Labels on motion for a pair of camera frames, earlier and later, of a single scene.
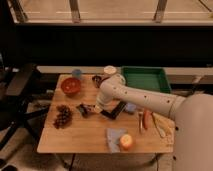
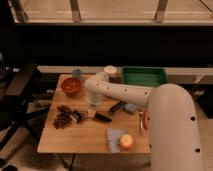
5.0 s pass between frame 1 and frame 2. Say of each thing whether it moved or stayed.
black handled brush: moved
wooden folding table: stayed
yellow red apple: stayed
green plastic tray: stayed
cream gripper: moved
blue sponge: stayed
